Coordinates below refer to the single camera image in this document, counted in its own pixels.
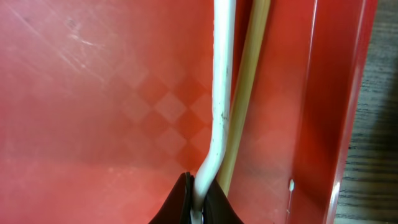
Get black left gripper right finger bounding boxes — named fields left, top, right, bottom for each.
left=203, top=180, right=244, bottom=224

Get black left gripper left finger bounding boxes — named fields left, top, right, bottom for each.
left=149, top=172, right=193, bottom=224

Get wooden chopstick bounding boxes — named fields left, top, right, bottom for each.
left=217, top=0, right=271, bottom=195

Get white plastic fork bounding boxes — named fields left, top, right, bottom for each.
left=190, top=0, right=236, bottom=224

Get red serving tray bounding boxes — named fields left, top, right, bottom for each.
left=1, top=0, right=377, bottom=223

